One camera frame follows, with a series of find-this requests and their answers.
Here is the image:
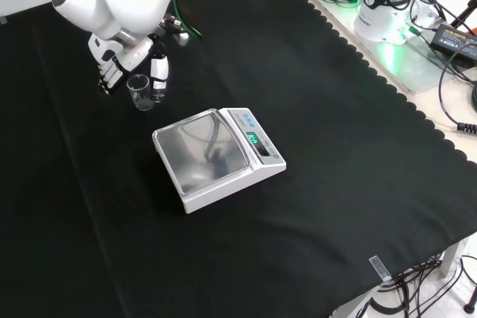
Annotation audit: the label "black power adapter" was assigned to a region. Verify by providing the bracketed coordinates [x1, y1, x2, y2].
[429, 22, 477, 61]

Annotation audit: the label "black bench cloth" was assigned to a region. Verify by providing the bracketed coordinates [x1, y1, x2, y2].
[0, 0, 477, 318]

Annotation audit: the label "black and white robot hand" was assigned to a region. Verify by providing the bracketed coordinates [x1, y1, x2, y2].
[88, 34, 171, 104]

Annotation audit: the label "black cables under table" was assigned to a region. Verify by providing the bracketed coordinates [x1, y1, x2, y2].
[357, 253, 477, 318]

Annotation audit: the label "black tripod leg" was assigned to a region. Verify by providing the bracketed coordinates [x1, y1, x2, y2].
[448, 0, 477, 36]

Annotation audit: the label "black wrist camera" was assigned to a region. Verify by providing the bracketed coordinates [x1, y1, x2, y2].
[156, 14, 192, 47]

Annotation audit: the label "white table frame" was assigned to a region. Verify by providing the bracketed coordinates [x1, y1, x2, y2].
[327, 235, 473, 318]

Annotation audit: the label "small clear glass beaker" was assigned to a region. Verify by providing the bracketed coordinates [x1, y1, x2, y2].
[126, 74, 155, 112]

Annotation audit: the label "grey metal base plate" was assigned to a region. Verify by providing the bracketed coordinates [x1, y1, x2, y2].
[308, 0, 477, 96]

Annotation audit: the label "white electronic balance steel pan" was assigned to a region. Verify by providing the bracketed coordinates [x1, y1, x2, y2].
[151, 107, 288, 215]

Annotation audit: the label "black coiled-end cable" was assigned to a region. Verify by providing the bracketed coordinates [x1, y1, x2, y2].
[437, 51, 477, 133]

